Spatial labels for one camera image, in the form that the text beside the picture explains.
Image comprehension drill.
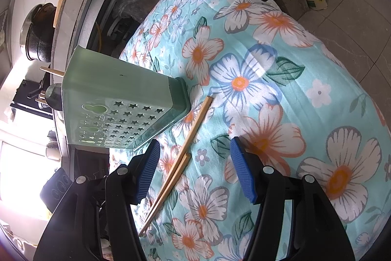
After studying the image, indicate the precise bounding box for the steel metal spoon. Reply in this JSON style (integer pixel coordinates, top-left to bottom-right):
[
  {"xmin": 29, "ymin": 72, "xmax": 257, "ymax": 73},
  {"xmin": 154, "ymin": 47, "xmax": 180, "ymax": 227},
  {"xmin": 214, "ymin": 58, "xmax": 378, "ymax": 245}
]
[{"xmin": 45, "ymin": 83, "xmax": 63, "ymax": 111}]

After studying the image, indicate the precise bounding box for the mint green utensil holder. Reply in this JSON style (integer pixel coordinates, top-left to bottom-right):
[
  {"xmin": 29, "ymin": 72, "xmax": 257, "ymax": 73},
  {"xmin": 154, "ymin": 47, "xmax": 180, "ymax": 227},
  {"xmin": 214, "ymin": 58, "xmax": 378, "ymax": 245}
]
[{"xmin": 62, "ymin": 46, "xmax": 191, "ymax": 150}]

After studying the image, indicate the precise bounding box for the floral light blue quilt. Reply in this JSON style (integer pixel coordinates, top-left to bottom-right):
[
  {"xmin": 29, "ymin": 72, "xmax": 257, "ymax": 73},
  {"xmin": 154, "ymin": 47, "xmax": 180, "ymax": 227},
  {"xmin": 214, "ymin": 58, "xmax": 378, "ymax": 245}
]
[{"xmin": 120, "ymin": 0, "xmax": 390, "ymax": 260}]

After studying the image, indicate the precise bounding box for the large black cooking pot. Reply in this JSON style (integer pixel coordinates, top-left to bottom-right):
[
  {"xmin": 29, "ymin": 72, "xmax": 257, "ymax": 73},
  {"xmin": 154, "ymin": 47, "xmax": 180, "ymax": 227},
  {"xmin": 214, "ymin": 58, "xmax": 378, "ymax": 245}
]
[{"xmin": 20, "ymin": 3, "xmax": 56, "ymax": 63}]

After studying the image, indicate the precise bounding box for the wooden chopstick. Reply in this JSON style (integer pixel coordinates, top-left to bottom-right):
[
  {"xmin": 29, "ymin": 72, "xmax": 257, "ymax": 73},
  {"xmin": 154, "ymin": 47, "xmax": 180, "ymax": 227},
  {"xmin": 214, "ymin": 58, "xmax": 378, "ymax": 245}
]
[
  {"xmin": 35, "ymin": 91, "xmax": 48, "ymax": 106},
  {"xmin": 149, "ymin": 96, "xmax": 213, "ymax": 214},
  {"xmin": 40, "ymin": 66, "xmax": 65, "ymax": 78},
  {"xmin": 139, "ymin": 153, "xmax": 191, "ymax": 237}
]

